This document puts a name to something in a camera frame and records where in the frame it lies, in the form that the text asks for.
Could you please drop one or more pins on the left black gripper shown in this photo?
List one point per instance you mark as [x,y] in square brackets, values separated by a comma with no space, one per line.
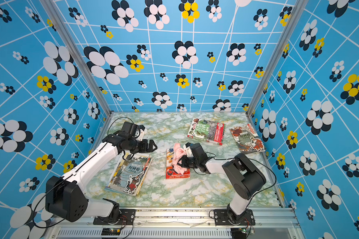
[145,148]

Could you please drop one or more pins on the red brown illustrated book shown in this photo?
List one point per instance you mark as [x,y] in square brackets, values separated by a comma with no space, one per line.
[246,138]

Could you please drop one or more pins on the red manga book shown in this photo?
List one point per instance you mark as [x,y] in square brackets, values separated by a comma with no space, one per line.
[171,172]

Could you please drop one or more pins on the right aluminium corner post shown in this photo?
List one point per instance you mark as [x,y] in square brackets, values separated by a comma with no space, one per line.
[275,57]

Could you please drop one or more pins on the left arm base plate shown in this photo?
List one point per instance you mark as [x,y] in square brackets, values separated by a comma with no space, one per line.
[126,217]

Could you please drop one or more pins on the grey teal warrior book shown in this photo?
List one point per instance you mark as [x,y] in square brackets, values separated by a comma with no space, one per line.
[128,176]

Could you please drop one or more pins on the green red dinosaur book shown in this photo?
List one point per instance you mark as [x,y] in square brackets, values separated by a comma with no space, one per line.
[208,130]

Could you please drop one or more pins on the pink cloth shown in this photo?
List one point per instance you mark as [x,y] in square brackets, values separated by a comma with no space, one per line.
[179,152]

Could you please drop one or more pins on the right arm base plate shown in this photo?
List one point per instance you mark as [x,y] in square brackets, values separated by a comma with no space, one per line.
[224,217]

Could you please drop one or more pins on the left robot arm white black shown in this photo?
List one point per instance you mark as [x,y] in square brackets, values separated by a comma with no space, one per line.
[64,195]

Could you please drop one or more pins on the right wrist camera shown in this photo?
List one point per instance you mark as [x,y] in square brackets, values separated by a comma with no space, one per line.
[188,151]

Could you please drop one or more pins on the left aluminium corner post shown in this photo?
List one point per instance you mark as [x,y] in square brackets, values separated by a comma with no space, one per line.
[66,37]

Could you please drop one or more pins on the aluminium corner post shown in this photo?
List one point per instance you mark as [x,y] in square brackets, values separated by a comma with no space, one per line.
[66,37]
[275,57]

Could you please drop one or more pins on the aluminium front rail frame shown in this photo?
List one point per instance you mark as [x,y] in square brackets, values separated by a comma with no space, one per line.
[185,223]

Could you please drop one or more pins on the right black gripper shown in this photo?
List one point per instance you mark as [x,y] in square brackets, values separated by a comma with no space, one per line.
[184,159]

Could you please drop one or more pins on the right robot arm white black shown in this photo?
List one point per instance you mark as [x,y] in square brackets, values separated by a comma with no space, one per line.
[245,177]

